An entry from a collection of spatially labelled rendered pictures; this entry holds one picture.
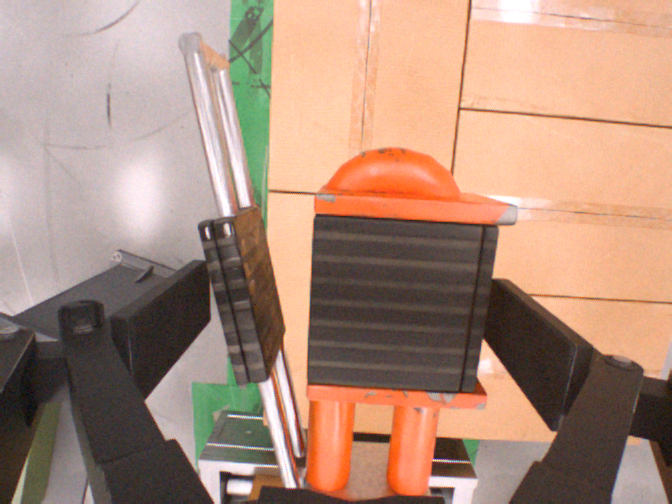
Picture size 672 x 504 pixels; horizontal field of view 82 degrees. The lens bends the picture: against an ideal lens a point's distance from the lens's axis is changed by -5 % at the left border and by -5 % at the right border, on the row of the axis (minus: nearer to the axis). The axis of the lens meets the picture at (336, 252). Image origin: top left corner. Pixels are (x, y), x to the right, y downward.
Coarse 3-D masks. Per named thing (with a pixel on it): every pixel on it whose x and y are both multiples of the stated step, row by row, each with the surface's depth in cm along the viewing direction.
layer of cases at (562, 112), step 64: (320, 0) 80; (384, 0) 80; (448, 0) 79; (512, 0) 79; (576, 0) 78; (640, 0) 78; (320, 64) 83; (384, 64) 83; (448, 64) 82; (512, 64) 82; (576, 64) 81; (640, 64) 81; (320, 128) 86; (384, 128) 85; (448, 128) 85; (512, 128) 85; (576, 128) 84; (640, 128) 84; (512, 192) 88; (576, 192) 87; (640, 192) 87; (512, 256) 91; (576, 256) 91; (640, 256) 90; (576, 320) 94; (640, 320) 94; (512, 384) 98
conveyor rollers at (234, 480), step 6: (228, 480) 109; (234, 480) 108; (240, 480) 109; (246, 480) 109; (252, 480) 109; (228, 486) 108; (234, 486) 108; (240, 486) 108; (246, 486) 108; (228, 492) 108; (234, 492) 108; (240, 492) 108; (246, 492) 107; (432, 492) 108; (438, 492) 108
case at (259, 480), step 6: (258, 474) 101; (258, 480) 99; (264, 480) 99; (270, 480) 99; (276, 480) 99; (252, 486) 97; (258, 486) 97; (282, 486) 97; (252, 492) 95; (258, 492) 95; (252, 498) 93
